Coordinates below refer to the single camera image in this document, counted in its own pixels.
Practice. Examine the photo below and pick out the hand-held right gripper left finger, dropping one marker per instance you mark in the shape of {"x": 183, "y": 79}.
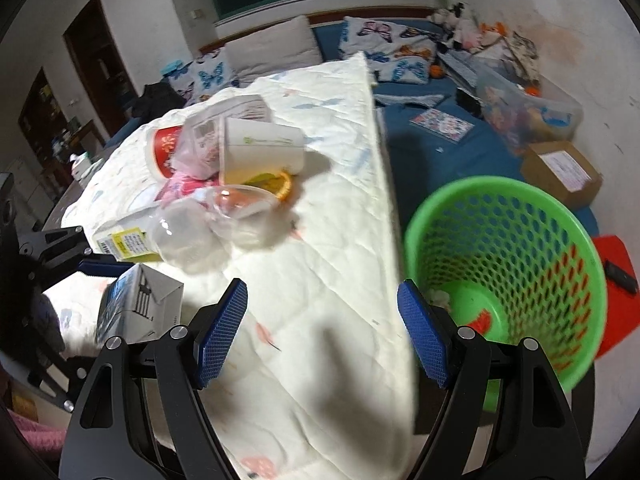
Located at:
{"x": 222, "y": 335}

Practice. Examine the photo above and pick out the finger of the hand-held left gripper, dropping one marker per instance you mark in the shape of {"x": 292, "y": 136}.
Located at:
{"x": 55, "y": 382}
{"x": 105, "y": 265}

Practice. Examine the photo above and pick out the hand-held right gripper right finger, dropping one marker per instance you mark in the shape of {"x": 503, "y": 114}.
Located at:
{"x": 422, "y": 335}

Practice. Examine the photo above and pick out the white box yellow label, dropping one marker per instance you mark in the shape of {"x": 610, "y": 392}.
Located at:
{"x": 125, "y": 242}

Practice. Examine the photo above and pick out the small white blue box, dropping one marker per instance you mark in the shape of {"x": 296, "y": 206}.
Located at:
{"x": 145, "y": 300}

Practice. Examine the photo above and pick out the clear plastic cup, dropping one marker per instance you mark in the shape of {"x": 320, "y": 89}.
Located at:
{"x": 180, "y": 240}
{"x": 240, "y": 220}

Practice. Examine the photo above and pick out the pink wrapper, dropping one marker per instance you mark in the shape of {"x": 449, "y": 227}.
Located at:
{"x": 180, "y": 187}

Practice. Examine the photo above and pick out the red paper cup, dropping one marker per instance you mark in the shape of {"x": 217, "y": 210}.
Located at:
{"x": 165, "y": 147}

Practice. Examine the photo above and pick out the clear plastic bag pink print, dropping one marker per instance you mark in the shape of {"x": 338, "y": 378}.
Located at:
{"x": 200, "y": 145}

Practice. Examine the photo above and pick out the orange peel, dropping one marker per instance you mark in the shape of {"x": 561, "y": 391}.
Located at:
{"x": 282, "y": 185}

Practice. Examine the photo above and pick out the green plastic mesh basket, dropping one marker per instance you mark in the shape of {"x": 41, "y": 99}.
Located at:
{"x": 480, "y": 182}

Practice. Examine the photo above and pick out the white paper cup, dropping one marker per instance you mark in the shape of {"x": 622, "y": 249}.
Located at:
{"x": 260, "y": 147}

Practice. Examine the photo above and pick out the white printed carton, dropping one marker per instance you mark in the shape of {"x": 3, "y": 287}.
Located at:
{"x": 245, "y": 107}

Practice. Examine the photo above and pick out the person's left forearm pink sleeve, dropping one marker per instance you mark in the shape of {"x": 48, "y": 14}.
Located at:
{"x": 35, "y": 425}

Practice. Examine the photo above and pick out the crumpled white paper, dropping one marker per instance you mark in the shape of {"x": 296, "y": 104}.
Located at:
{"x": 439, "y": 299}

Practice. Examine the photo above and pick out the dark wooden bookshelf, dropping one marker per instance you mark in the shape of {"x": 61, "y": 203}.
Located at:
{"x": 40, "y": 110}

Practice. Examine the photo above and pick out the white quilt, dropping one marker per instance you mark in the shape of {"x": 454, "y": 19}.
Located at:
{"x": 325, "y": 240}

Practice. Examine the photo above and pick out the blue bed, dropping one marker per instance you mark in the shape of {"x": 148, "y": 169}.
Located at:
{"x": 425, "y": 170}

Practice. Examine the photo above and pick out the dark jacket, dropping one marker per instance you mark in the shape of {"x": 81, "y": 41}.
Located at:
{"x": 157, "y": 100}

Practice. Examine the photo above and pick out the red plastic stool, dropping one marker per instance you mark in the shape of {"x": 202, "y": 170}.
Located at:
{"x": 612, "y": 330}

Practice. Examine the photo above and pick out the brown cardboard box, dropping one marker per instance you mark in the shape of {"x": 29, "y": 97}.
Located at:
{"x": 545, "y": 180}

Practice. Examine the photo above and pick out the black remote control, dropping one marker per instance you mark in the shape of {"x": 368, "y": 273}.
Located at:
{"x": 620, "y": 276}

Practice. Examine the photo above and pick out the colourful printed booklet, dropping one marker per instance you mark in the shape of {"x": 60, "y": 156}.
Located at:
{"x": 442, "y": 124}

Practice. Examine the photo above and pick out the small butterfly print pillow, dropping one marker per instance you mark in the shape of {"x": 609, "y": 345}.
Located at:
{"x": 207, "y": 77}

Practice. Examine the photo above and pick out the white patterned cloth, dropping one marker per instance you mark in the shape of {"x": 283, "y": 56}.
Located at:
{"x": 410, "y": 99}

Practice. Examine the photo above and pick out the black pouch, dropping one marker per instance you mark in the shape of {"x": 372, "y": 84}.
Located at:
{"x": 469, "y": 100}

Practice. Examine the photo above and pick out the clear plastic storage bin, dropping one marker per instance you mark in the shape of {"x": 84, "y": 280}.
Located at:
{"x": 525, "y": 110}

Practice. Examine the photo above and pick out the small orange ball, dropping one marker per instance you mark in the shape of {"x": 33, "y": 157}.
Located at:
{"x": 437, "y": 72}

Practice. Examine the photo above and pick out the beige pillow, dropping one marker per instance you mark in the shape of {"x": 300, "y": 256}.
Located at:
{"x": 272, "y": 50}

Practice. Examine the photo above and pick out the large butterfly print pillow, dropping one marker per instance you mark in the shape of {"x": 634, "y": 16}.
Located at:
{"x": 390, "y": 45}

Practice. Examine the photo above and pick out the patterned cloth bag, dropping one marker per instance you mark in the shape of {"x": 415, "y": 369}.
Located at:
{"x": 522, "y": 57}

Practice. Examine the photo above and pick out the orange plush toy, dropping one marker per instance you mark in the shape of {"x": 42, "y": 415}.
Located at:
{"x": 492, "y": 30}

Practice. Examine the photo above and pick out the black white plush toy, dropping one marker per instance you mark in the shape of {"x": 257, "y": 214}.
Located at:
{"x": 455, "y": 22}

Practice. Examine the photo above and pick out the brown wooden door frame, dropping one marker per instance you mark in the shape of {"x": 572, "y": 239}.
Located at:
{"x": 85, "y": 50}

